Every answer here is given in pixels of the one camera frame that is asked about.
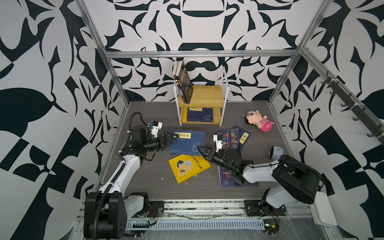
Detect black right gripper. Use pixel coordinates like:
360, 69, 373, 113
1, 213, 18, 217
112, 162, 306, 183
198, 147, 236, 174

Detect black deer antler book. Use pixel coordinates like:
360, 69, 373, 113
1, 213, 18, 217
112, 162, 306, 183
177, 61, 194, 104

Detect blue book with yellow label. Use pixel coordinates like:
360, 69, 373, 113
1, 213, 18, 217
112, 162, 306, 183
187, 108, 214, 123

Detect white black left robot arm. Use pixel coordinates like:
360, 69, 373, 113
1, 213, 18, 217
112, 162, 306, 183
84, 121, 179, 240

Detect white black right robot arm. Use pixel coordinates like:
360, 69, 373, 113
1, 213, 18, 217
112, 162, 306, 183
197, 146, 324, 216

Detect blue book beige label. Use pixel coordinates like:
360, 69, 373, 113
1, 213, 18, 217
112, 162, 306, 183
169, 130, 206, 156

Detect purple old man book upper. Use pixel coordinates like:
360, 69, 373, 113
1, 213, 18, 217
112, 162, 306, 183
216, 128, 241, 154

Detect purple old man book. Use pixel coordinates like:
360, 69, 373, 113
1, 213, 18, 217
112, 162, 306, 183
216, 128, 241, 154
218, 167, 259, 189

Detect yellow cartoon book on shelf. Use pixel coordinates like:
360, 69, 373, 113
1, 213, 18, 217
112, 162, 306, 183
180, 108, 222, 125

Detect yellow cartoon book on table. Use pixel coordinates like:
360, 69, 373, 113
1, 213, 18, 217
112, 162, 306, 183
169, 155, 211, 184

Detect purple old man book lower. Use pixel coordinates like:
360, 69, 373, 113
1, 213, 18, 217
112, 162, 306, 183
218, 167, 259, 189

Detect small blue book yellow label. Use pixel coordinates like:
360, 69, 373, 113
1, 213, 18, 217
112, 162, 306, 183
233, 125, 252, 150

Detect white wooden two-tier shelf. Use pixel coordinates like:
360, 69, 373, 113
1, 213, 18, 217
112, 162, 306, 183
173, 67, 230, 127

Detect plush doll pink shorts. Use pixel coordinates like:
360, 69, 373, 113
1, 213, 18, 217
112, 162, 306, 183
245, 110, 275, 132

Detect white grey round speaker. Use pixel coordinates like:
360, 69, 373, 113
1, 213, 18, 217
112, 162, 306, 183
269, 146, 285, 161

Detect black book standing on shelf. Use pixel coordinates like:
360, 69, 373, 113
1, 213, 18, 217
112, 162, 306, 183
173, 61, 185, 102

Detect white power box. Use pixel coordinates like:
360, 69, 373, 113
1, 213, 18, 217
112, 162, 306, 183
309, 192, 338, 227

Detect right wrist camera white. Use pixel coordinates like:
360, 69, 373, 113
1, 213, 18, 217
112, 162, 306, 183
213, 135, 223, 153

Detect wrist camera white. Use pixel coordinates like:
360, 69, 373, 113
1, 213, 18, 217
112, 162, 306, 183
213, 135, 223, 153
149, 121, 163, 138

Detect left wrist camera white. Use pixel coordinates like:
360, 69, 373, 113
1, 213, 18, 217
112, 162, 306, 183
149, 121, 163, 138

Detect black wall hook rail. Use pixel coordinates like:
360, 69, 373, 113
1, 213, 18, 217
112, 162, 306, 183
321, 70, 384, 138

